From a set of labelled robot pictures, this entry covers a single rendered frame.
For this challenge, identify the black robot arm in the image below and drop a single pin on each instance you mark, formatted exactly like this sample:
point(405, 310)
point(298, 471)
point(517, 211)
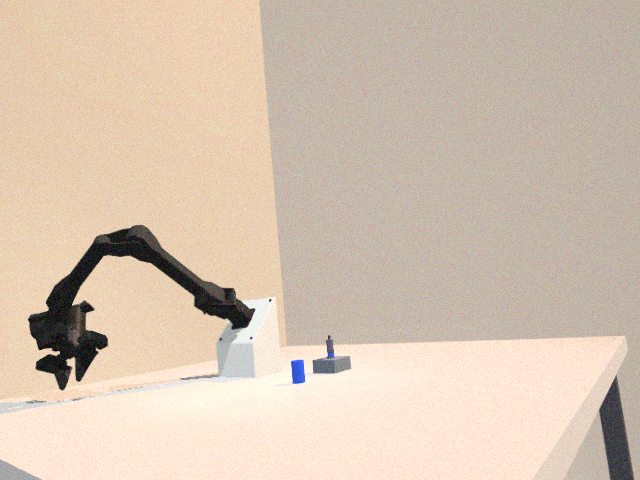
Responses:
point(48, 328)

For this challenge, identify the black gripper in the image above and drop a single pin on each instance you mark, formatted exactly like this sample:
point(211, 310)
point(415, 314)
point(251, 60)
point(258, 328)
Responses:
point(83, 349)

